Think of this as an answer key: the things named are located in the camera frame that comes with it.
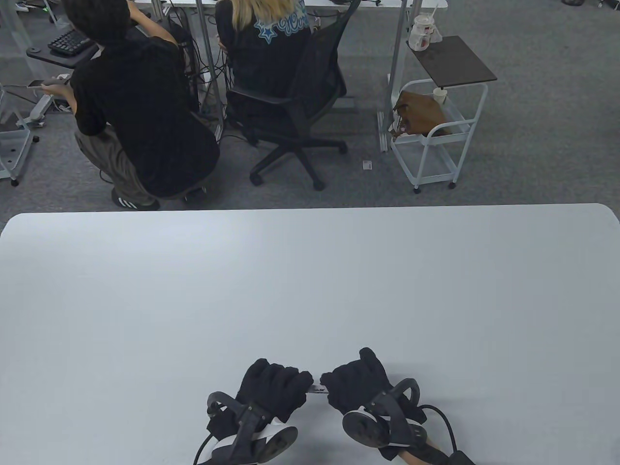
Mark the person's right hand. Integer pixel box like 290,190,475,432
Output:
320,347,393,414

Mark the person's left hand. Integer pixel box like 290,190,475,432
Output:
207,358,314,436

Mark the person's right forearm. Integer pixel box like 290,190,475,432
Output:
397,448,444,465

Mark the black white right hand controller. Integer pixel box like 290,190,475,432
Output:
342,379,429,449

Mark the black white hand controller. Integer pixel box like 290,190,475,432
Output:
194,391,298,465
342,379,429,449

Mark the black white left hand controller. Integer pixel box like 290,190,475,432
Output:
194,391,298,465

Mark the white rolling cart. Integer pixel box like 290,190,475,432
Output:
390,80,489,193
0,128,39,187

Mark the brown bag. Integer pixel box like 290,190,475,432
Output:
391,91,453,141

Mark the black office chair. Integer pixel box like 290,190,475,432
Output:
227,0,363,190

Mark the metal desk leg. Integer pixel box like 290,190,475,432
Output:
378,0,422,153
196,0,226,141

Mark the dark brown board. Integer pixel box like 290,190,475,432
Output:
406,35,498,89

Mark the plastic drink cup in bag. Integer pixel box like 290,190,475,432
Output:
408,4,442,51

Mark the black keyboard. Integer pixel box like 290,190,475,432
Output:
47,29,97,55

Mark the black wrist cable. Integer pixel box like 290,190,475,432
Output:
419,404,458,456

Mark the bundle of black cables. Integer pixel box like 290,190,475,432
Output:
167,5,233,122

